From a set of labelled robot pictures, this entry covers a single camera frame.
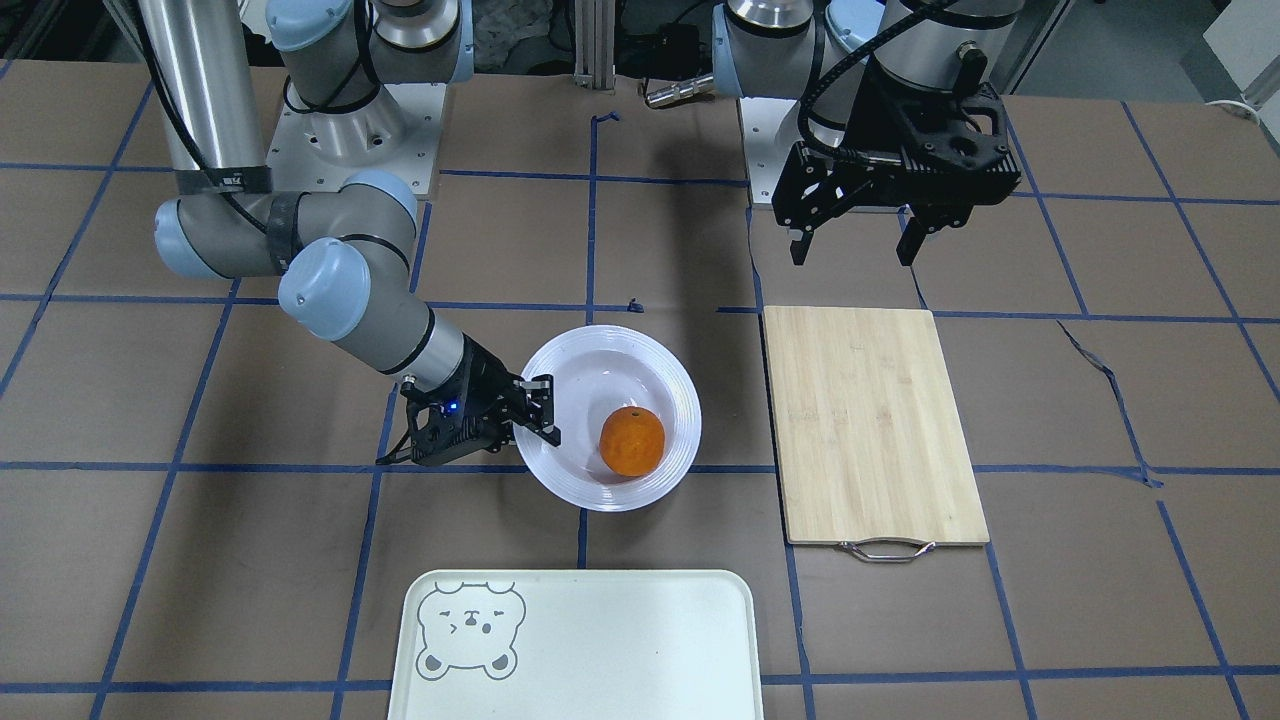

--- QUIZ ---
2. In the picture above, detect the cream bear tray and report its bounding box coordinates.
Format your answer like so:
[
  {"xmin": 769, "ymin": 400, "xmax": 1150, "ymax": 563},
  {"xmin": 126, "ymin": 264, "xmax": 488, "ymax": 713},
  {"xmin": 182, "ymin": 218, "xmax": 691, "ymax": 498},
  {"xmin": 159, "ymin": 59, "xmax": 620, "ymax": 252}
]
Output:
[{"xmin": 388, "ymin": 569, "xmax": 765, "ymax": 719}]

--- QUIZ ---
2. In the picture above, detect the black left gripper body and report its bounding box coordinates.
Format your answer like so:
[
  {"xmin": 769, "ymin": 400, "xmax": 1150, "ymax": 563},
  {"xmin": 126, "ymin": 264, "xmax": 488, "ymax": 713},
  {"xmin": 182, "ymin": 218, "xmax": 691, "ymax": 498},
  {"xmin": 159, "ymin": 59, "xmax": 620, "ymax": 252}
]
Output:
[{"xmin": 832, "ymin": 76, "xmax": 1021, "ymax": 209}]

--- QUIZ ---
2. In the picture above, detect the aluminium frame post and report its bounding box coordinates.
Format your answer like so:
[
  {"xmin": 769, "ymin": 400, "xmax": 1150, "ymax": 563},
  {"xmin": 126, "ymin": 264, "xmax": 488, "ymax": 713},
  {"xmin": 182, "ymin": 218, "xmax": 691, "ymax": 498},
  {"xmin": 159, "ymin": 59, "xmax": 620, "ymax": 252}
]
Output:
[{"xmin": 572, "ymin": 0, "xmax": 617, "ymax": 94}]

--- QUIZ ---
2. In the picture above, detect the orange fruit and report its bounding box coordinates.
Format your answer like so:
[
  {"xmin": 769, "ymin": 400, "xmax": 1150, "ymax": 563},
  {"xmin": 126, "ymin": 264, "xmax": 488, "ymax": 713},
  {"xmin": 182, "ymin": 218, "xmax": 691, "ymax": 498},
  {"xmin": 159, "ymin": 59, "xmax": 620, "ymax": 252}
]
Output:
[{"xmin": 598, "ymin": 406, "xmax": 666, "ymax": 478}]

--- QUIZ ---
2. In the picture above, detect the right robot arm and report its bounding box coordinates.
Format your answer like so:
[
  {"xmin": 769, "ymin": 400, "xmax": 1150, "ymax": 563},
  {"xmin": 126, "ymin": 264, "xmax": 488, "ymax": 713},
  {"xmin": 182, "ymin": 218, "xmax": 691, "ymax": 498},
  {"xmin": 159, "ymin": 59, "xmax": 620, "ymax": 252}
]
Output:
[{"xmin": 116, "ymin": 1, "xmax": 561, "ymax": 466}]

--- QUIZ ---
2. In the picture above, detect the bamboo cutting board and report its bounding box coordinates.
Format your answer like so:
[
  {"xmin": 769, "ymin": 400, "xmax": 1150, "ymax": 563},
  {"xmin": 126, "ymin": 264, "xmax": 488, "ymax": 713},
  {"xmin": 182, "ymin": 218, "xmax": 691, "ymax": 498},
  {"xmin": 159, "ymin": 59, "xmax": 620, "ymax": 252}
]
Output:
[{"xmin": 763, "ymin": 305, "xmax": 989, "ymax": 561}]

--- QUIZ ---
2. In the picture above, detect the white round plate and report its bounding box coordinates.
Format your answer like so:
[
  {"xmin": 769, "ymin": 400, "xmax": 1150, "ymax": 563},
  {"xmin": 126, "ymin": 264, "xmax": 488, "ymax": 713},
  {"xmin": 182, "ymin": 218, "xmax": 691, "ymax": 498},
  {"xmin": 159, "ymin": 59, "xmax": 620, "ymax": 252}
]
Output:
[{"xmin": 515, "ymin": 325, "xmax": 701, "ymax": 512}]

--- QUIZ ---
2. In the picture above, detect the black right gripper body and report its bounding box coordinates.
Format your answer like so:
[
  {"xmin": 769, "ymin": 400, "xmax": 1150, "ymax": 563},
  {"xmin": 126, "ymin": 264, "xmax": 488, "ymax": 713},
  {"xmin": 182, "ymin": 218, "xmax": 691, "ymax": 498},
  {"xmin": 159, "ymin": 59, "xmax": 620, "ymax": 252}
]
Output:
[{"xmin": 399, "ymin": 336, "xmax": 521, "ymax": 466}]

